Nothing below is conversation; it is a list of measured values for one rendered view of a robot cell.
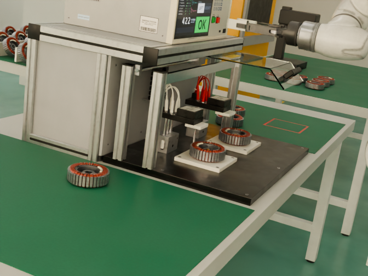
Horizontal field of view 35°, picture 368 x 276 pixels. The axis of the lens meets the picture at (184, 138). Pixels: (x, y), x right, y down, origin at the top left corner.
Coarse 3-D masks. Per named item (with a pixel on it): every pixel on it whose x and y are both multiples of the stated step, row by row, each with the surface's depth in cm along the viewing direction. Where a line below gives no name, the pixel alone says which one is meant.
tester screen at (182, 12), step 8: (184, 0) 171; (192, 0) 176; (200, 0) 181; (208, 0) 187; (184, 8) 172; (192, 8) 177; (184, 16) 174; (192, 16) 179; (200, 16) 184; (176, 24) 170; (192, 24) 180; (192, 32) 181; (200, 32) 187
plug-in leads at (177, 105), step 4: (168, 88) 181; (176, 88) 183; (172, 92) 179; (172, 96) 179; (172, 100) 180; (172, 104) 180; (176, 104) 182; (164, 108) 183; (172, 108) 180; (176, 108) 182; (172, 112) 181; (176, 112) 182
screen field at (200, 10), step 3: (198, 3) 180; (201, 3) 182; (204, 3) 184; (207, 3) 186; (210, 3) 189; (198, 6) 181; (201, 6) 183; (204, 6) 185; (207, 6) 187; (210, 6) 189; (198, 9) 181; (201, 9) 183; (204, 9) 186; (207, 9) 187; (210, 9) 190; (198, 12) 182; (201, 12) 184; (204, 12) 186; (207, 12) 188
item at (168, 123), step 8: (168, 112) 182; (184, 112) 179; (192, 112) 177; (200, 112) 181; (168, 120) 185; (176, 120) 180; (184, 120) 179; (192, 120) 178; (200, 120) 182; (168, 128) 185; (200, 128) 178
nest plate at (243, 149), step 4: (216, 136) 206; (208, 140) 200; (212, 140) 201; (216, 140) 202; (220, 140) 202; (252, 140) 208; (220, 144) 198; (224, 144) 198; (228, 144) 199; (252, 144) 203; (256, 144) 204; (260, 144) 206; (228, 148) 196; (232, 148) 196; (236, 148) 195; (240, 148) 196; (244, 148) 197; (248, 148) 197; (252, 148) 199; (240, 152) 195; (244, 152) 194; (248, 152) 195
